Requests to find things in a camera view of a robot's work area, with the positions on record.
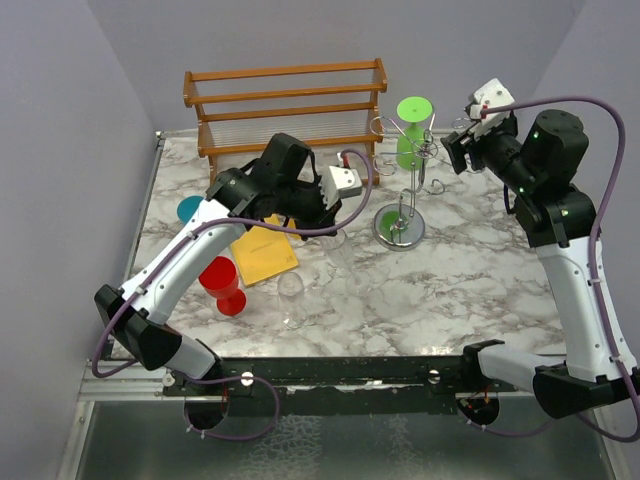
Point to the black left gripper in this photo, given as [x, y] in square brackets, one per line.
[324, 217]

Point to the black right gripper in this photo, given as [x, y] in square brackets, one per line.
[452, 141]

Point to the green plastic wine glass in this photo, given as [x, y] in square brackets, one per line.
[413, 110]

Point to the clear champagne flute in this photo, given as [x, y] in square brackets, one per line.
[339, 250]

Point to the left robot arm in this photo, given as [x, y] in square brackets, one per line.
[240, 199]

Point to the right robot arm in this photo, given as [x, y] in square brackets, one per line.
[558, 219]

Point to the clear round wine glass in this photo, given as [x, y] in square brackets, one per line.
[291, 293]

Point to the red plastic wine glass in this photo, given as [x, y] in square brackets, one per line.
[220, 280]

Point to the chrome wine glass rack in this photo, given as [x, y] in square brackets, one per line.
[399, 226]

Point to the blue plastic wine glass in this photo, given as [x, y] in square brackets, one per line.
[187, 208]

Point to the wooden shelf rack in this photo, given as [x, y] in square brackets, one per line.
[324, 105]

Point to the yellow book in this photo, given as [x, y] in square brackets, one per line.
[261, 254]

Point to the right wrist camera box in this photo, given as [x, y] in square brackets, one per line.
[493, 94]

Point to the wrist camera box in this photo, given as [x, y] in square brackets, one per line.
[338, 183]
[493, 94]

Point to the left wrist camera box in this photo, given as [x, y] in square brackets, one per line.
[338, 183]

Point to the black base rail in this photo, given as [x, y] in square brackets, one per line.
[327, 386]

